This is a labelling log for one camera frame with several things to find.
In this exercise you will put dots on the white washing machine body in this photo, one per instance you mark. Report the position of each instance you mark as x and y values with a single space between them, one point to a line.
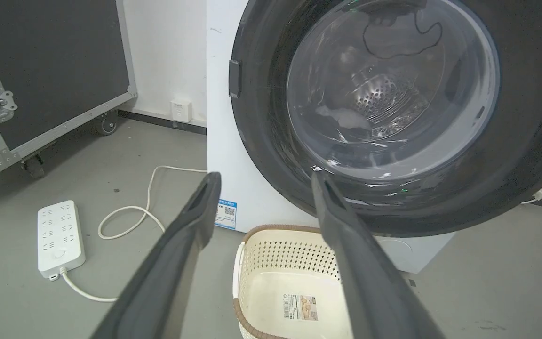
247 183

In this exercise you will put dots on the black flight case with casters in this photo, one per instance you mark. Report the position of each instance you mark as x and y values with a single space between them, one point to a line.
40 61

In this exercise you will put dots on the blue energy label sticker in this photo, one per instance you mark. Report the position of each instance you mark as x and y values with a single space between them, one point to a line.
227 214

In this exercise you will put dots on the white wall socket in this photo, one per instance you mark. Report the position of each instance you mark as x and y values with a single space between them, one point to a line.
180 110

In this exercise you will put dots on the cream perforated laundry basket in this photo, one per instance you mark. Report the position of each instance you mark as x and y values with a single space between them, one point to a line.
275 282

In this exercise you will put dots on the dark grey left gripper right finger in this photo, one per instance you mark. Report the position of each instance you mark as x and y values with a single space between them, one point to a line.
365 273

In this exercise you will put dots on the white power strip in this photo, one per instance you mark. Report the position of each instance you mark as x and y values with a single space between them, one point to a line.
60 238

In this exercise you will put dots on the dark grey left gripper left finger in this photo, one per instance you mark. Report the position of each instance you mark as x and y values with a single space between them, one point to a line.
177 263

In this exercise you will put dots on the round dark washing machine door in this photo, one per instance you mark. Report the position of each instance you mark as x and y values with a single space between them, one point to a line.
511 141

